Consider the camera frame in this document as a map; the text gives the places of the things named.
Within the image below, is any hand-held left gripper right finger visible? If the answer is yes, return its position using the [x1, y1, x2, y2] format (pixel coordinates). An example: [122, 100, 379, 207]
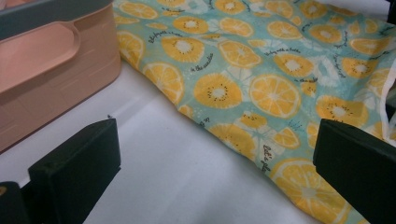
[312, 118, 396, 224]

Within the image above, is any pink plastic basket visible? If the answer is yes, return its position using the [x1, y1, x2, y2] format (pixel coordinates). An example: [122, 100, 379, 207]
[0, 0, 122, 154]

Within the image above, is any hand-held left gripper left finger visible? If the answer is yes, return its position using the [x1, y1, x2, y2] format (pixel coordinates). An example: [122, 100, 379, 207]
[20, 117, 121, 224]

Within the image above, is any orange-slice print cloth bag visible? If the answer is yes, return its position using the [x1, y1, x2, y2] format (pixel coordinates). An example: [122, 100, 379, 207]
[112, 0, 396, 224]

